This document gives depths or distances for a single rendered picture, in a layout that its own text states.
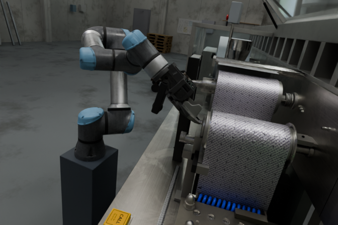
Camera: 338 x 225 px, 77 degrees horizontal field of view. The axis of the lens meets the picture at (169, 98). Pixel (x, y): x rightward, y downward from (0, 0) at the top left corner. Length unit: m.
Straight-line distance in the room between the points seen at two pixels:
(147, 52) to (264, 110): 0.51
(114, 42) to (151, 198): 0.73
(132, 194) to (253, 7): 11.06
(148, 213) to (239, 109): 0.53
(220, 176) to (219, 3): 11.78
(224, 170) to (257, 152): 0.12
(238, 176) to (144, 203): 0.38
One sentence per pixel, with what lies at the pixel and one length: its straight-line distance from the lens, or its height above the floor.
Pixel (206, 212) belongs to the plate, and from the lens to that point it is 0.76.
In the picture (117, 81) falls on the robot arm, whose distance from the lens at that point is 1.09.
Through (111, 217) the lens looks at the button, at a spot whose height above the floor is 0.92.
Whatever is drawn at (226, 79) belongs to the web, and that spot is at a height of 1.39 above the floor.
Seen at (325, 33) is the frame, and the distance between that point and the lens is 0.94.
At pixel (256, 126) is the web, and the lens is 0.71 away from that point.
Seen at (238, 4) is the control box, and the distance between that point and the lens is 1.20.
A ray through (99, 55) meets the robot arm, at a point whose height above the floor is 1.44.
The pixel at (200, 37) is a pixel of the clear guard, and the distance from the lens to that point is 1.65.
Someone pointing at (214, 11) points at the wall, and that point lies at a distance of 12.33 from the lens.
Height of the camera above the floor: 1.57
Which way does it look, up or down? 19 degrees down
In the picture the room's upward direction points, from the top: 8 degrees clockwise
